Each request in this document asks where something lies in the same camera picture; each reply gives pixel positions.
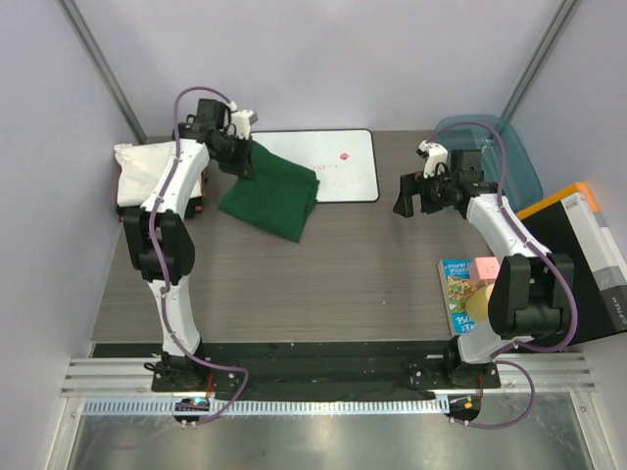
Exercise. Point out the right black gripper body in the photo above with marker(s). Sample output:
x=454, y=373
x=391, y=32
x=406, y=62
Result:
x=436, y=191

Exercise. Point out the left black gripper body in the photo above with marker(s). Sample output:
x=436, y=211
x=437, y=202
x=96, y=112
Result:
x=233, y=153

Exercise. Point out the green polo t shirt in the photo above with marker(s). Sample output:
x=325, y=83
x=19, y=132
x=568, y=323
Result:
x=279, y=199

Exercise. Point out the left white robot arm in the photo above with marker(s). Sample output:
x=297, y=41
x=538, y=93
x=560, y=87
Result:
x=160, y=247

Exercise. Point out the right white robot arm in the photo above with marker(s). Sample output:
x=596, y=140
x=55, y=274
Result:
x=532, y=296

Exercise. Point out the white board mat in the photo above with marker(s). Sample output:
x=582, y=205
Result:
x=343, y=160

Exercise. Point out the teal plastic bin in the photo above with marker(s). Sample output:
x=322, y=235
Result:
x=522, y=185

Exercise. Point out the pink block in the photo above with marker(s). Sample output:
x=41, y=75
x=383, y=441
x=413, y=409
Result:
x=484, y=271

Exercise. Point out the colourful picture book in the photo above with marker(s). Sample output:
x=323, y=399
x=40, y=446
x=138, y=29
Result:
x=456, y=288

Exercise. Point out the yellow cup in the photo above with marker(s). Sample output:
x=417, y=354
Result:
x=477, y=304

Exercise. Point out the black orange file box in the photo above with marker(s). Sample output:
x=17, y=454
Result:
x=571, y=222

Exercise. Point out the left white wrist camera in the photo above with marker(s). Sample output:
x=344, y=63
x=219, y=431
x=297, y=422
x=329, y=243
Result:
x=240, y=122

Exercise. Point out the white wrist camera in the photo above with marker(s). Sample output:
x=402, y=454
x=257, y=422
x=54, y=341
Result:
x=433, y=153
x=240, y=122

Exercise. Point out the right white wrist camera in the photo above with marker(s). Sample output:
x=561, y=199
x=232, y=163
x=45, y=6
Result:
x=433, y=153

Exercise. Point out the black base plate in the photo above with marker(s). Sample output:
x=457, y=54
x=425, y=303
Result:
x=343, y=367

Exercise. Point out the aluminium rail frame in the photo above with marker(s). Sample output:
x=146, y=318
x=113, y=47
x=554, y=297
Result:
x=332, y=406

